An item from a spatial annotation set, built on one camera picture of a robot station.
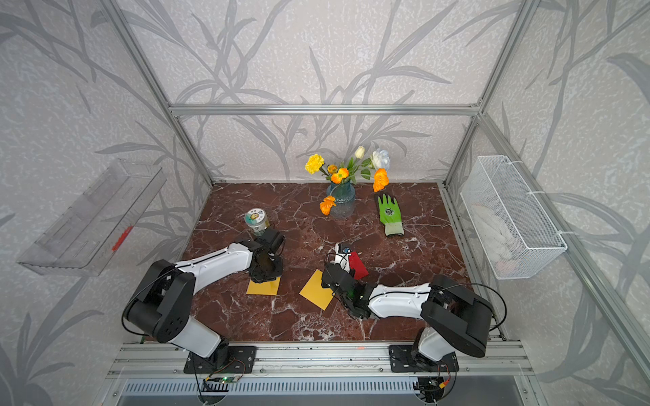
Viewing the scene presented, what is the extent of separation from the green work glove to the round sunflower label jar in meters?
0.49

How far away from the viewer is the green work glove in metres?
1.04

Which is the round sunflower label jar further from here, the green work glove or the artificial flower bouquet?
the green work glove

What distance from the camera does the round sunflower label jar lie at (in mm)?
988
